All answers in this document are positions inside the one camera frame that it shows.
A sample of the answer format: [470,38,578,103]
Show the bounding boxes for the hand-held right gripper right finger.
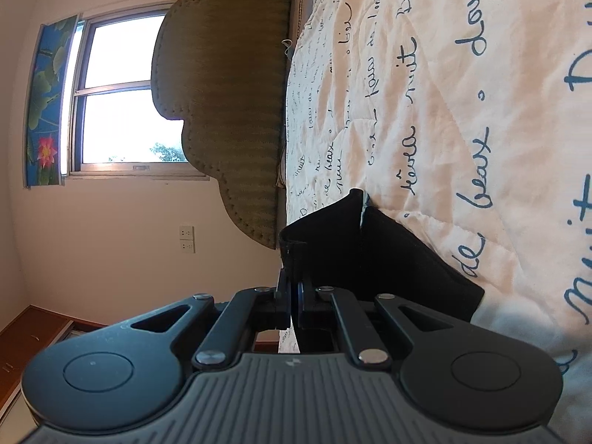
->
[296,280,463,371]

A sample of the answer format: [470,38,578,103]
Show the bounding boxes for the blue floral curtain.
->
[23,14,80,189]

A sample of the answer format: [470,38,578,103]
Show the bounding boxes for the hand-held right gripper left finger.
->
[121,269,293,371]

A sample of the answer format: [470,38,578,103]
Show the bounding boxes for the cream quilt with blue script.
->
[276,0,592,426]

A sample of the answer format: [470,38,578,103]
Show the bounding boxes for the window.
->
[60,2,212,181]

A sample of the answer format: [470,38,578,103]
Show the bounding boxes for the olive upholstered headboard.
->
[150,0,297,251]

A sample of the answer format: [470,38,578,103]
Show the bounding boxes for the black pants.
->
[276,188,485,355]

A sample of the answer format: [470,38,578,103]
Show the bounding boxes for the wooden dresser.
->
[0,304,101,408]

